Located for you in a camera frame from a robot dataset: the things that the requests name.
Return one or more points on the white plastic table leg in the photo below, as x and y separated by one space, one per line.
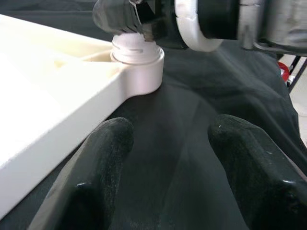
134 48

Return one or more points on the red plastic object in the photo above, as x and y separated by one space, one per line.
284 69

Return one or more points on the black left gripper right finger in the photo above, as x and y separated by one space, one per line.
259 179

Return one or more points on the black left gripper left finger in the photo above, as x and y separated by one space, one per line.
96 179

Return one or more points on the white plastic table top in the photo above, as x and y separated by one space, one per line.
48 95

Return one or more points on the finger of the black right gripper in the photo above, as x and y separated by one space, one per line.
112 16

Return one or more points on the black cloth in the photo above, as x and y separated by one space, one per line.
180 119

